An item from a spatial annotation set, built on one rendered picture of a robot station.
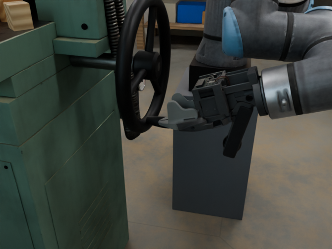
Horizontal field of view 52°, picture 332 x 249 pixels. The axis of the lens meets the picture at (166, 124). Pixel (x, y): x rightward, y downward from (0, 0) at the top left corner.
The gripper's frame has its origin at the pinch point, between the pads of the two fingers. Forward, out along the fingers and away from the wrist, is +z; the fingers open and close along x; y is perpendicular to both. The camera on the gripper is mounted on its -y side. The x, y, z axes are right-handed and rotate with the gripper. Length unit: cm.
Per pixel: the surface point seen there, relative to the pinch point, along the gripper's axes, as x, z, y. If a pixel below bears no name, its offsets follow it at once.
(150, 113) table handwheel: -7.9, 6.4, -0.1
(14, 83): 12.5, 18.5, 18.4
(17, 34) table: 8.4, 16.6, 25.6
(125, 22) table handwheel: 2.4, -0.7, 21.3
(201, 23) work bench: -290, 60, -26
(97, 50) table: -0.9, 8.6, 17.8
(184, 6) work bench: -287, 72, -5
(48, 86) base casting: 3.5, 19.9, 14.5
